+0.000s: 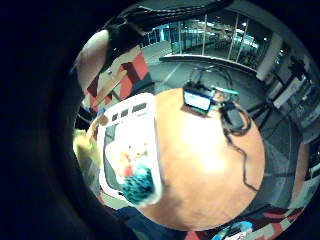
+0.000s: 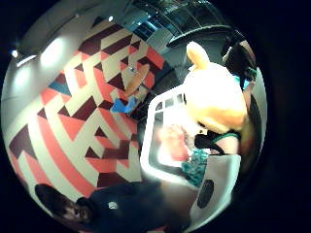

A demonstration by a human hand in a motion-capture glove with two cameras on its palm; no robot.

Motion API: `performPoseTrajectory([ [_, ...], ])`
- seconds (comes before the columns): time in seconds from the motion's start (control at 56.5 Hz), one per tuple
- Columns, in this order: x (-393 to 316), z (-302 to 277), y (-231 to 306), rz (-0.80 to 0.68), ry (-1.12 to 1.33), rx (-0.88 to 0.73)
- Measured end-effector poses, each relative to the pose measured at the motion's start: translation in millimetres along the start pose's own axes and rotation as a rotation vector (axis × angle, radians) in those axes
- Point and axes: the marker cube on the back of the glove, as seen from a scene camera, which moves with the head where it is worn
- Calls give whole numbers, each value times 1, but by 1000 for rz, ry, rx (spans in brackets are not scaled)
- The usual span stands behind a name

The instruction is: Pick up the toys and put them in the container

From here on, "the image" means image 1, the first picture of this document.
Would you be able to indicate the curved grey ledge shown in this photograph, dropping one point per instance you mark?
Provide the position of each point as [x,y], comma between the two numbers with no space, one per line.
[206,61]

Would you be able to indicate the wooden slat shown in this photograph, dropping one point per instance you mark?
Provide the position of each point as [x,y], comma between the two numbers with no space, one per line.
[110,87]

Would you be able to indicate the small screen device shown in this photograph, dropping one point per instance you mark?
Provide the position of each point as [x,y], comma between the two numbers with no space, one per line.
[197,100]

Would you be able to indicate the white pillar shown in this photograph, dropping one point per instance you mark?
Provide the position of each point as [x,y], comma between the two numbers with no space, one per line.
[268,56]

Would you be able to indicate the white plastic basket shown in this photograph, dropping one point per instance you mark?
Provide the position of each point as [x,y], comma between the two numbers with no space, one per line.
[150,140]

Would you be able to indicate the black power adapter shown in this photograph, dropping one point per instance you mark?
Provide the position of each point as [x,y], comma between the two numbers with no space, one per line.
[234,117]

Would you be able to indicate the black tripod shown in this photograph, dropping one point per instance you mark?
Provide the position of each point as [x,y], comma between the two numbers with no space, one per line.
[263,110]

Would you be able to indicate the red orange toy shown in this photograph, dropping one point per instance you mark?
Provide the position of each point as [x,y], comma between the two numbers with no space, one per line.
[127,166]

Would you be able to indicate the blue white packet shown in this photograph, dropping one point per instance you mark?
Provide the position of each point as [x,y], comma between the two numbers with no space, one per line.
[237,230]

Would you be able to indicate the black camera on stand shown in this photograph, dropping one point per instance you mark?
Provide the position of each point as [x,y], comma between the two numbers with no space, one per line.
[297,68]

